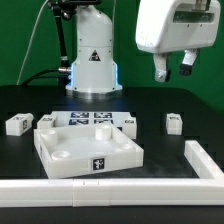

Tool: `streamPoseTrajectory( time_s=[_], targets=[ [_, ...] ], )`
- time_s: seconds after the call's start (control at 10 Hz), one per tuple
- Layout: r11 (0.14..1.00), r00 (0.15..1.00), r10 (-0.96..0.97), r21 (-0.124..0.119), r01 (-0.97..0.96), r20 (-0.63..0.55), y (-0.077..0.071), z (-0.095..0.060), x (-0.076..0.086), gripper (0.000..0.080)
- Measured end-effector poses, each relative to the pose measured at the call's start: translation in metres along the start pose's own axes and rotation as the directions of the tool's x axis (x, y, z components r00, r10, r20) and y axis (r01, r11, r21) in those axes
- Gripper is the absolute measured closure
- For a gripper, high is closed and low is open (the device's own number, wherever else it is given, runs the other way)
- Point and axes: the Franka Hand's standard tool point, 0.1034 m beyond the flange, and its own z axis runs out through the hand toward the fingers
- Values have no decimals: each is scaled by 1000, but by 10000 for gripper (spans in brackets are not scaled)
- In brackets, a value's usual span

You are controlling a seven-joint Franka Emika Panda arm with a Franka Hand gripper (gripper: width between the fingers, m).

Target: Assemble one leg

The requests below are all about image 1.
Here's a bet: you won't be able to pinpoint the black cables at base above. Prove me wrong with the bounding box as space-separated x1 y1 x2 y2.
20 66 73 86

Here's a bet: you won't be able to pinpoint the grey thin cable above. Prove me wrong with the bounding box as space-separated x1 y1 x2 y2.
16 0 50 86

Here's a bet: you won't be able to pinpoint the white marker base plate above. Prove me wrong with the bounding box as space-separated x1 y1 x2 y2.
51 111 136 127

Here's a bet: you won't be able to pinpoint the white square table top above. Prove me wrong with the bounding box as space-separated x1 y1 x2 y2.
34 123 144 179

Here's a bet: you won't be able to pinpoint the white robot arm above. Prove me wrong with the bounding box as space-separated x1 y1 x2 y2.
66 0 221 99

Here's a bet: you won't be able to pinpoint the white L-shaped fence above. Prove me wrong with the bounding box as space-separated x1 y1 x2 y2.
0 140 224 207

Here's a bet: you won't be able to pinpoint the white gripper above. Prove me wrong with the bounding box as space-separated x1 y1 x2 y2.
135 0 221 82

